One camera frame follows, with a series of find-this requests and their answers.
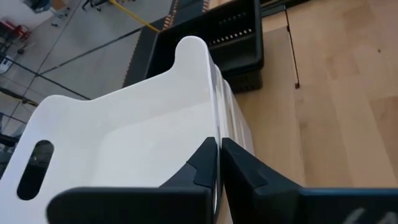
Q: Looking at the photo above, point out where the white plastic basket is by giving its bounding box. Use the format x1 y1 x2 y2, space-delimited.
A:
223 80 254 156
216 67 240 150
0 35 223 224

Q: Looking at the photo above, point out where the red metal stand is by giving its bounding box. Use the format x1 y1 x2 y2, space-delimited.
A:
0 19 31 41

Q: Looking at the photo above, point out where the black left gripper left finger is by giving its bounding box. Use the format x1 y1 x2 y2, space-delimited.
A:
45 136 223 224

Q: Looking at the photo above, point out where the black plastic basket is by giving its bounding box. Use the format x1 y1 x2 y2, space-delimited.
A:
228 67 264 94
144 0 265 78

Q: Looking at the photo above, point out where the yellow floor cable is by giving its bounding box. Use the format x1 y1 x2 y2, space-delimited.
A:
108 0 161 34

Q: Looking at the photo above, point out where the black aluminium table frame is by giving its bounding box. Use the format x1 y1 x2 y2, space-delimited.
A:
259 0 312 18

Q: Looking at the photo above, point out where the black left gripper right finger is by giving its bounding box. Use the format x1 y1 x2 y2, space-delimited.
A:
221 138 398 224

